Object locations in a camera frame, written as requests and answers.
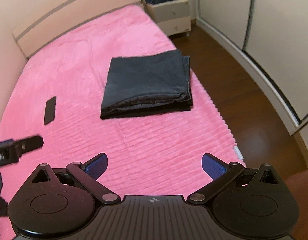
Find dark grey jeans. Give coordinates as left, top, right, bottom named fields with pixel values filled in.
left=100, top=50, right=193, bottom=120

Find black smartphone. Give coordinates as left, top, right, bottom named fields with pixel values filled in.
left=44, top=96, right=57, bottom=125

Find white mattress edge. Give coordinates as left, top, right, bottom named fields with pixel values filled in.
left=233, top=145, right=244, bottom=160

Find beige bed headboard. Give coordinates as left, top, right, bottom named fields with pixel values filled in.
left=13, top=0, right=143, bottom=58

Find white sliding wardrobe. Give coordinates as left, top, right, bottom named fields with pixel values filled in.
left=196, top=0, right=308, bottom=163

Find white bedside table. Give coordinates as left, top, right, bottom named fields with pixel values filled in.
left=145, top=0, right=191, bottom=36

